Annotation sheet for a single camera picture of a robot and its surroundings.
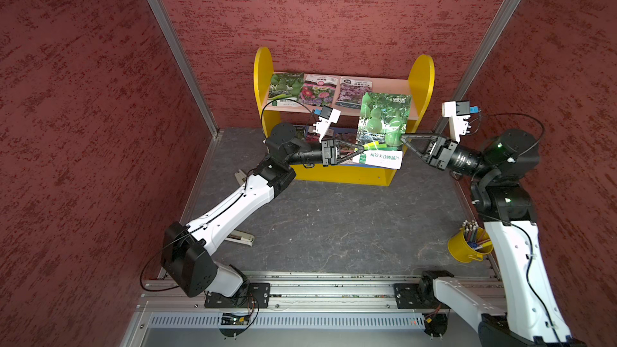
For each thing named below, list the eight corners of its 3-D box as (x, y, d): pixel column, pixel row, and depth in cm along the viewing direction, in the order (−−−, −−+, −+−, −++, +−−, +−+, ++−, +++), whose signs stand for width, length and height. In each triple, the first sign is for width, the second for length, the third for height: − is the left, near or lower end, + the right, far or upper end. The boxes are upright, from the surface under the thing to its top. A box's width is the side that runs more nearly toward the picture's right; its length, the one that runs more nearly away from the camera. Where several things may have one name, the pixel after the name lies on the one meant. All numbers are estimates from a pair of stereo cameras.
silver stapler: (227, 240, 87) (225, 237, 85) (232, 230, 90) (230, 228, 88) (252, 247, 86) (250, 244, 84) (256, 237, 88) (255, 234, 86)
